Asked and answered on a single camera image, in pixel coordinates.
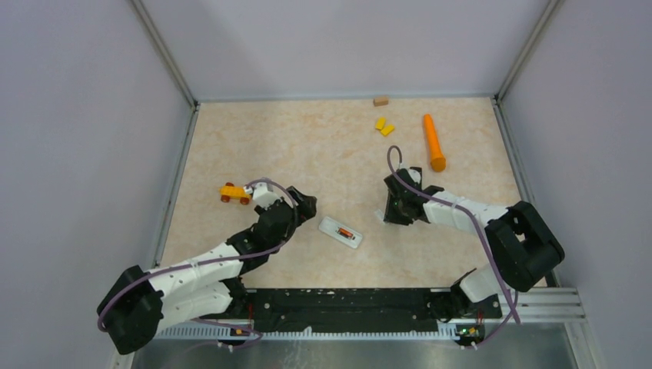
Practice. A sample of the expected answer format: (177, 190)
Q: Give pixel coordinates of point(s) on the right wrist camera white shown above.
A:
(414, 175)

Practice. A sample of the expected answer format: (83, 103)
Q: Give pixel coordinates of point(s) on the yellow toy car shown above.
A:
(229, 192)

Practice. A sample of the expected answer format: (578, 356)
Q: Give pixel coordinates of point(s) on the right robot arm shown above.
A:
(520, 247)

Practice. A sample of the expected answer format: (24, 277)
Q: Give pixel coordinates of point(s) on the orange battery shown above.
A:
(346, 233)

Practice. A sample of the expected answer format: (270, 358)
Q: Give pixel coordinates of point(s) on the white remote control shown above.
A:
(330, 227)

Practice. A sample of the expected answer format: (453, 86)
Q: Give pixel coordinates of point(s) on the yellow block left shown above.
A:
(380, 123)

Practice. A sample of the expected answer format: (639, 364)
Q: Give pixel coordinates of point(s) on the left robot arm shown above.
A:
(142, 303)

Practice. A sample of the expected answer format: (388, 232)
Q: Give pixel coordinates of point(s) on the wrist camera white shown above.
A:
(414, 175)
(261, 194)

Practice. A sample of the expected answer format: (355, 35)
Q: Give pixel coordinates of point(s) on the tan wooden block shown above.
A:
(379, 101)

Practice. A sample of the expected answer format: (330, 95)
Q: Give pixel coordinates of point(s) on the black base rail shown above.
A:
(342, 310)

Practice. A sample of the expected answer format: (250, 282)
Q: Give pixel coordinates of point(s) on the orange toy carrot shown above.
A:
(436, 158)

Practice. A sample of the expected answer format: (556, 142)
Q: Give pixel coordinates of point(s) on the yellow block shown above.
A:
(387, 129)
(380, 123)

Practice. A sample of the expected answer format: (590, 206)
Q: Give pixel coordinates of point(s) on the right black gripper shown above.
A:
(392, 217)

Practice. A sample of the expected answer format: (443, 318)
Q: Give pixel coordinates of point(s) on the white battery cover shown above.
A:
(379, 215)

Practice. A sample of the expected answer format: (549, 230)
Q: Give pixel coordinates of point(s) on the yellow block right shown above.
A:
(387, 129)

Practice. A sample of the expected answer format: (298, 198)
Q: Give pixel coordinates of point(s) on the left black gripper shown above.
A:
(306, 207)

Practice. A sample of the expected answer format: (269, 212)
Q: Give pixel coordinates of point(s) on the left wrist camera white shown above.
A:
(261, 194)

